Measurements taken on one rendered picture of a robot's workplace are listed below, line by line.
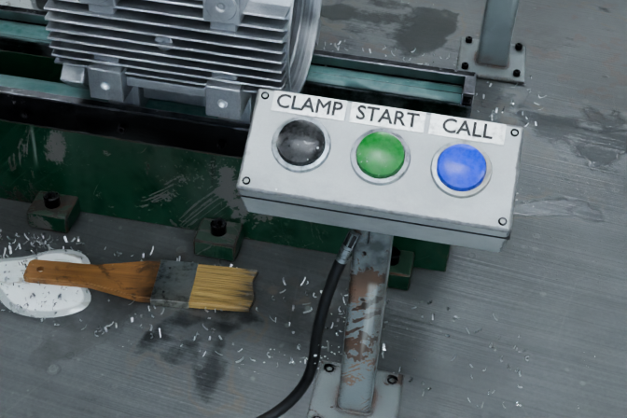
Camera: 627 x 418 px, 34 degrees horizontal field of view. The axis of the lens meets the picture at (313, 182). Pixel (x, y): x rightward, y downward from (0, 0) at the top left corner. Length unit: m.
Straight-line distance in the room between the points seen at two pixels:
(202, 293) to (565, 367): 0.32
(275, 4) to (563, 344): 0.38
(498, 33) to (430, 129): 0.57
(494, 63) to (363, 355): 0.54
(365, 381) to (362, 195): 0.21
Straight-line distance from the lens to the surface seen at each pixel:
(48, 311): 0.91
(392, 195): 0.62
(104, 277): 0.92
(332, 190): 0.63
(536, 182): 1.07
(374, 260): 0.70
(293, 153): 0.63
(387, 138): 0.63
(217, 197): 0.93
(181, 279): 0.91
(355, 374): 0.79
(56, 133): 0.95
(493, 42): 1.21
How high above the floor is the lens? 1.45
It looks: 39 degrees down
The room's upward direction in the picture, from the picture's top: 3 degrees clockwise
